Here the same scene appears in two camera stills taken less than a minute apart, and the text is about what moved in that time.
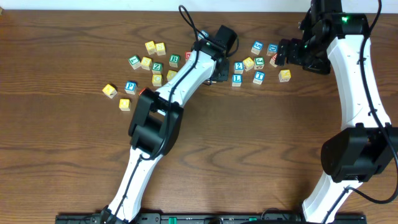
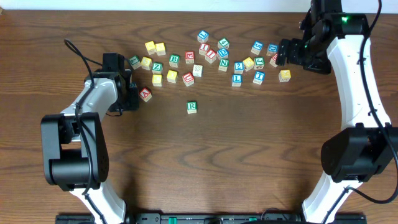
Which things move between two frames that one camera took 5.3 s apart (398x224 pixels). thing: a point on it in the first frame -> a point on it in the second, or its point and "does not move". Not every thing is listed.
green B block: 174,60 does not move
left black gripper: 222,73 -> 133,96
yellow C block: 157,80 does not move
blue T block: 259,78 does not move
